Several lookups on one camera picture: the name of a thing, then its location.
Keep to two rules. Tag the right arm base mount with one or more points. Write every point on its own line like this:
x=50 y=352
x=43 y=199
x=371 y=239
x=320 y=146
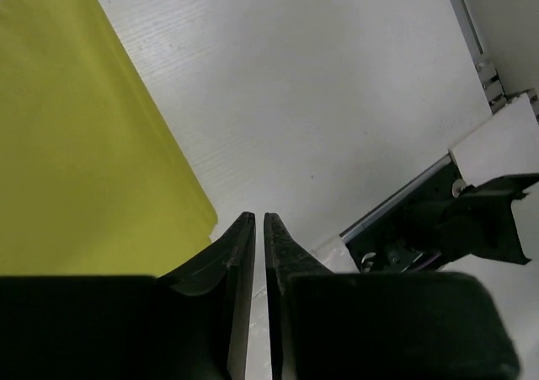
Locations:
x=383 y=239

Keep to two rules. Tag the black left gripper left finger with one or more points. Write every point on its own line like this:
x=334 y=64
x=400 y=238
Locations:
x=191 y=323

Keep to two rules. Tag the yellow-green trousers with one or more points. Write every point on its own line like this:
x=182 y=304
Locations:
x=92 y=179

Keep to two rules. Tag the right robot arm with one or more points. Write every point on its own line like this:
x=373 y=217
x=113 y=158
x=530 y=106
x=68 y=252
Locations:
x=477 y=222

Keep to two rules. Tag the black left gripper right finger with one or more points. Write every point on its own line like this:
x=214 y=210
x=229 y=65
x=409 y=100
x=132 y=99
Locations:
x=426 y=325

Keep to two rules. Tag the aluminium side rail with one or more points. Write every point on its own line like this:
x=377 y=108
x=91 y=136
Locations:
x=502 y=38

